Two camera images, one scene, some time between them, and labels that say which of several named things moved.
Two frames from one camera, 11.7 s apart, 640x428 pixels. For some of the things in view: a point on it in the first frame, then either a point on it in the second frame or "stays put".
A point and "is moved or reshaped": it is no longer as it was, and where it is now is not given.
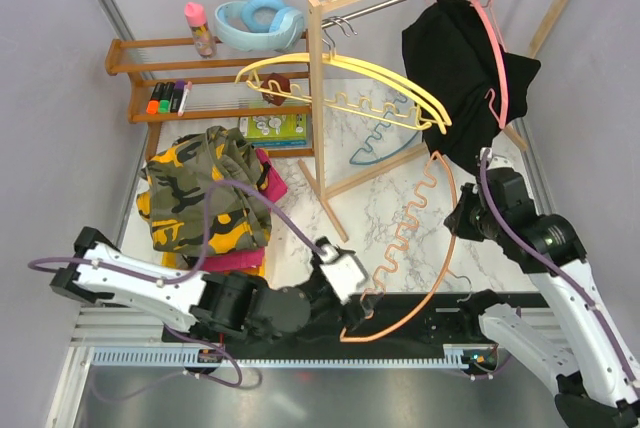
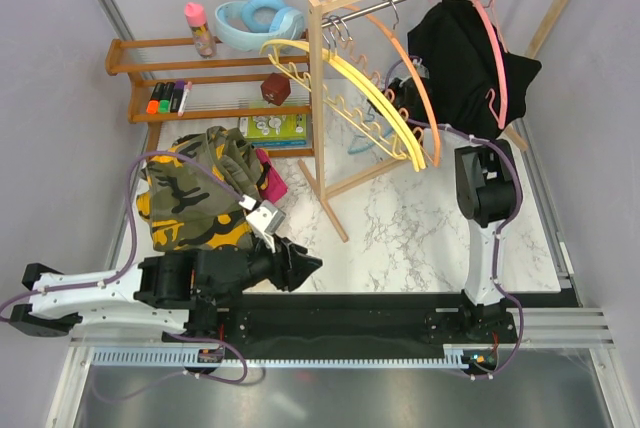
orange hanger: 422,254 -> 437,130
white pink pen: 185,95 stays put
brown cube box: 275,88 stays put
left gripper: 353,320 -> 292,266
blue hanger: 392,139 -> 355,149
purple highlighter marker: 177,96 stays put
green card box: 275,131 stays put
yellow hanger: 423,117 is moved or reshaped
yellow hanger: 426,114 -> 340,64
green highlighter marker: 166,97 stays put
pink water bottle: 196,16 stays put
